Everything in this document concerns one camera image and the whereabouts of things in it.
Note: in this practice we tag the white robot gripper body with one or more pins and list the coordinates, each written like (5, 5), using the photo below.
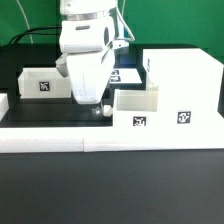
(89, 75)

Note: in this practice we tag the white drawer cabinet frame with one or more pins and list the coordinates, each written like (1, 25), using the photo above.
(188, 82)

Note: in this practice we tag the white front drawer box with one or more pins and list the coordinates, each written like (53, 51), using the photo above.
(132, 108)

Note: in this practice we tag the white rear drawer box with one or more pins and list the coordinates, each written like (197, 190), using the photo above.
(43, 83)

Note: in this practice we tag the white drawer box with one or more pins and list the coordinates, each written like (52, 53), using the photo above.
(43, 83)
(132, 108)

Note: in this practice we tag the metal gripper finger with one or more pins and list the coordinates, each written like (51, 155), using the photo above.
(97, 111)

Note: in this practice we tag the white fiducial marker sheet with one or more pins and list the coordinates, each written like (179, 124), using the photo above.
(125, 76)

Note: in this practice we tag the white U-shaped fence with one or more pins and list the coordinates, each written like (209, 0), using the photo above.
(95, 139)

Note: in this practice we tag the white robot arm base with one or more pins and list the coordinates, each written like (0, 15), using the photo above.
(89, 27)

